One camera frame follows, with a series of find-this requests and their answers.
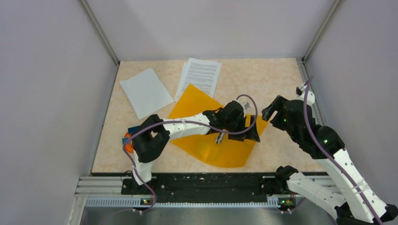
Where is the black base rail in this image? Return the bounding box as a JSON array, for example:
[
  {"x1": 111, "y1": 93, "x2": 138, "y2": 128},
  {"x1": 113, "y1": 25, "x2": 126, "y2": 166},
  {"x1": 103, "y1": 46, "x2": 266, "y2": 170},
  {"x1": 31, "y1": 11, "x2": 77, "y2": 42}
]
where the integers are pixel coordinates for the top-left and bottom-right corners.
[{"x1": 121, "y1": 172, "x2": 299, "y2": 207}]

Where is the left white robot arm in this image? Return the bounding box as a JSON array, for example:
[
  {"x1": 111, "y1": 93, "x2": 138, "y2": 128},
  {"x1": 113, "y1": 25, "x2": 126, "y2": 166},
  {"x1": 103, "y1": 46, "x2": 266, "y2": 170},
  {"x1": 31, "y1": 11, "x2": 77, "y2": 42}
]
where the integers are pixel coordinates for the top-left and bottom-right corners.
[{"x1": 130, "y1": 100, "x2": 260, "y2": 194}]

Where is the orange curved toy block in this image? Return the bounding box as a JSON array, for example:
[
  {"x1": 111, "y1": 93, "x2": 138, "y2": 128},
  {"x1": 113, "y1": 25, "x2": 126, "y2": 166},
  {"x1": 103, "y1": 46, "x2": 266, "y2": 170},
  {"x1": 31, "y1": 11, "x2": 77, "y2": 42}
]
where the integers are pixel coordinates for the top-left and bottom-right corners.
[{"x1": 122, "y1": 132, "x2": 134, "y2": 154}]

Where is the metal folder clip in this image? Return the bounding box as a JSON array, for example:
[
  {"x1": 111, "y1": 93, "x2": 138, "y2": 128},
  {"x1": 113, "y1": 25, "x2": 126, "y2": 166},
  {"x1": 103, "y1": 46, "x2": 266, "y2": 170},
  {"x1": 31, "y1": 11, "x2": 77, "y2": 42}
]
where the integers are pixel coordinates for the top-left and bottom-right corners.
[{"x1": 215, "y1": 133, "x2": 224, "y2": 144}]

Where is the printed paper stack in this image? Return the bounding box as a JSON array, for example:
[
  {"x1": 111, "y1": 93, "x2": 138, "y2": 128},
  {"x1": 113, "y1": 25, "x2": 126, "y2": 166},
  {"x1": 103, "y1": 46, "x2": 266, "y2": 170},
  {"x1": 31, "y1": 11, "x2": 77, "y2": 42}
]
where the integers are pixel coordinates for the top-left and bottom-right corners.
[{"x1": 175, "y1": 58, "x2": 222, "y2": 101}]

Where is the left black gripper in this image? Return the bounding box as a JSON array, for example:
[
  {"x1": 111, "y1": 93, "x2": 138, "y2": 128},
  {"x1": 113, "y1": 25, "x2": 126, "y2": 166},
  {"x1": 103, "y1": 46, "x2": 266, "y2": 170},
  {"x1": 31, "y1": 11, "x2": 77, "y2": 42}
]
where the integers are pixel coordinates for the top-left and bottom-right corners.
[{"x1": 224, "y1": 114, "x2": 259, "y2": 142}]

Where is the orange plastic folder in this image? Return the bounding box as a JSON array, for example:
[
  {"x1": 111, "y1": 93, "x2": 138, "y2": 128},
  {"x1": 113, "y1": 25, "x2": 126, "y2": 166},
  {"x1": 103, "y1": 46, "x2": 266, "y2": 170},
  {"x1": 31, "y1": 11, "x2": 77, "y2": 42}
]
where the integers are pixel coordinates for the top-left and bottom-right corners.
[{"x1": 169, "y1": 84, "x2": 257, "y2": 168}]

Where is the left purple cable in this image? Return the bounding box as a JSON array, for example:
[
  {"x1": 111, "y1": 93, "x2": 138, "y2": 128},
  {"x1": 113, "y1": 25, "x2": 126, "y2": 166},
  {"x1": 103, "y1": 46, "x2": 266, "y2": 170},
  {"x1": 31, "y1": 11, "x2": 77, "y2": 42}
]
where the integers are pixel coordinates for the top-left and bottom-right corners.
[{"x1": 122, "y1": 94, "x2": 259, "y2": 214}]

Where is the dark blue toy block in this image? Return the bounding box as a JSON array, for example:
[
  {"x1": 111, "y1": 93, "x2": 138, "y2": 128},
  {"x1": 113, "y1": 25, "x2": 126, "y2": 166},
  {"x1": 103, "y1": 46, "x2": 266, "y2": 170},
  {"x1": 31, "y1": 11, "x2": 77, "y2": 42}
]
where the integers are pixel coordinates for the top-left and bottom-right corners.
[{"x1": 128, "y1": 126, "x2": 139, "y2": 135}]

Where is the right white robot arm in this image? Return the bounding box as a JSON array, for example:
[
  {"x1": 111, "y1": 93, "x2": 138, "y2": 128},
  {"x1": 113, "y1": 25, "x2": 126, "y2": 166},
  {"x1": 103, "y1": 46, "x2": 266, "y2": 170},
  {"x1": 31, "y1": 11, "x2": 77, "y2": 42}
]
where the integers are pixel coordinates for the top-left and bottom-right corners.
[{"x1": 262, "y1": 96, "x2": 398, "y2": 225}]

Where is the white slotted cable duct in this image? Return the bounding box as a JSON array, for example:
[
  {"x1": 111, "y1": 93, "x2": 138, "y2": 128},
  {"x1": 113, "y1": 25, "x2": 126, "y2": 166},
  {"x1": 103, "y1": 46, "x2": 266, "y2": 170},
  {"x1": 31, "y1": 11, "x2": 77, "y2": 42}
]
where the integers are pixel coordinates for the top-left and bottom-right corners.
[{"x1": 85, "y1": 197, "x2": 280, "y2": 208}]

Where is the blank white paper sheet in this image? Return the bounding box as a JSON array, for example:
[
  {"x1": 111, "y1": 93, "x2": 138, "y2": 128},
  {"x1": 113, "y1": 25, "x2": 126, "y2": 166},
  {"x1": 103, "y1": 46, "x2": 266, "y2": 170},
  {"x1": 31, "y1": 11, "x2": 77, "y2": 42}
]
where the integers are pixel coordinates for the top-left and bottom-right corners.
[{"x1": 119, "y1": 68, "x2": 174, "y2": 120}]

